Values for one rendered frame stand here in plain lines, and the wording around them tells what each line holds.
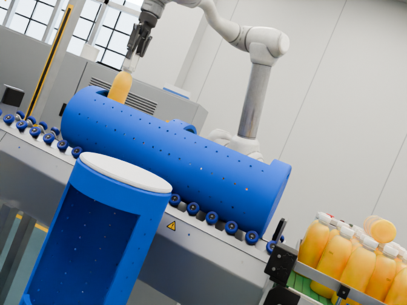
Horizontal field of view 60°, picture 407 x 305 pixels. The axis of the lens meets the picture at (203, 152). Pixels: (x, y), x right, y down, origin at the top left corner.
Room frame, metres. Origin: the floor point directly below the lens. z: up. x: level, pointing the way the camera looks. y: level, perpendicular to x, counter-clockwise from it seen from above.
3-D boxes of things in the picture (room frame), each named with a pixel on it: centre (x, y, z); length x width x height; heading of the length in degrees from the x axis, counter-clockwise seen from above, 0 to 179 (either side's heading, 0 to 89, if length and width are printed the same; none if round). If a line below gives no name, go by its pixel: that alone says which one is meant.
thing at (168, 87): (3.22, 0.43, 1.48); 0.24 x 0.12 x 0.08; 89
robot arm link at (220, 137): (2.02, -0.07, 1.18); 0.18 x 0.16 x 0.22; 47
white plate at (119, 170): (1.02, 0.18, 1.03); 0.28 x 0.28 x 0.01
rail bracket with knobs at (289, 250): (1.04, -0.34, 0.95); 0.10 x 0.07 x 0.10; 163
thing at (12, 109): (1.64, 0.92, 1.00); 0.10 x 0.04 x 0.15; 163
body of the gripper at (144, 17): (1.47, 0.42, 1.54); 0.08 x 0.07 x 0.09; 163
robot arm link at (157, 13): (1.47, 0.42, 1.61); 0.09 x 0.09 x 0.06
